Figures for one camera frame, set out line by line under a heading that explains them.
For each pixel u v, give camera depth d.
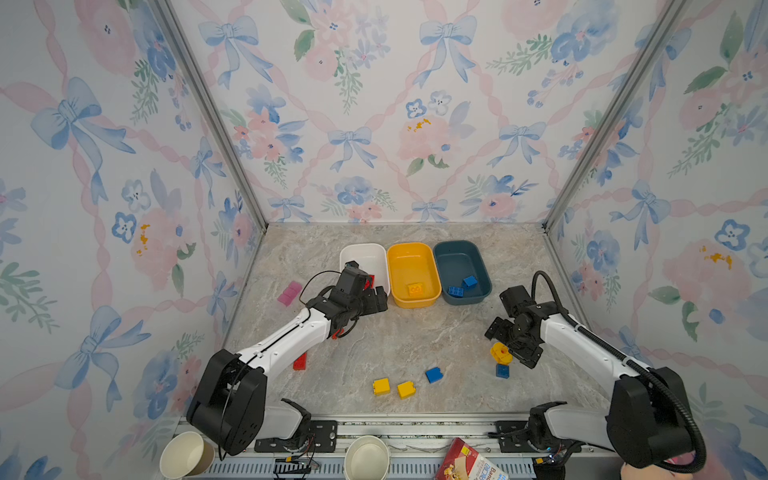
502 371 0.84
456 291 1.00
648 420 0.41
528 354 0.75
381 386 0.80
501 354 0.85
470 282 1.00
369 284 1.03
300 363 0.84
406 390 0.80
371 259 1.09
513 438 0.73
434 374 0.84
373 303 0.76
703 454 0.37
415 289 1.00
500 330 0.78
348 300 0.65
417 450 0.73
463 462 0.68
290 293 1.00
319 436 0.75
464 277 1.03
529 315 0.62
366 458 0.72
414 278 1.03
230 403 0.41
